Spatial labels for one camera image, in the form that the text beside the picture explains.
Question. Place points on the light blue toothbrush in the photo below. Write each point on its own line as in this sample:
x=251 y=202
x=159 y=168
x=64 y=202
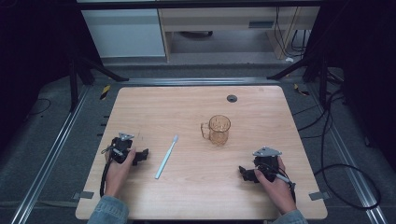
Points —
x=166 y=157

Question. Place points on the person's left hand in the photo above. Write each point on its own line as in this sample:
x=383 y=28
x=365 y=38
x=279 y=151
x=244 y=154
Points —
x=118 y=174

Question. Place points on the white cabinet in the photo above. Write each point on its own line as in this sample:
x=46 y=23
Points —
x=124 y=32

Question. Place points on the person's right hand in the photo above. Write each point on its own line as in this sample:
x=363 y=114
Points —
x=277 y=193

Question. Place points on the light wooden desk with drawer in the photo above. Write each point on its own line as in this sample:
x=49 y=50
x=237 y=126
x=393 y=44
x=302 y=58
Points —
x=218 y=18

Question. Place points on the grey tape strip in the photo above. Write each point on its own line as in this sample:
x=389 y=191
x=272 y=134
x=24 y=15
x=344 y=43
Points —
x=319 y=196
x=84 y=195

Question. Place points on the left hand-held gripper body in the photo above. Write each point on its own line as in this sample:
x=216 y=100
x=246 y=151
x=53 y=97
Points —
x=122 y=146

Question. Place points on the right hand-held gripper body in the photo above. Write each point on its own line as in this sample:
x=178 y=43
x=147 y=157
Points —
x=267 y=160

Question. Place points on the yellow and black tape piece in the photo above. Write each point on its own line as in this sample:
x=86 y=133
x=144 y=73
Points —
x=300 y=90
x=105 y=91

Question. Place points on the aluminium floor rail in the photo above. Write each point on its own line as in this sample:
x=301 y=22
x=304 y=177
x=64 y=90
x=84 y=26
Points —
x=351 y=174
x=46 y=161
x=196 y=81

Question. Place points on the black metal stand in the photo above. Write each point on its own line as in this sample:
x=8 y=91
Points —
x=320 y=71
x=74 y=81

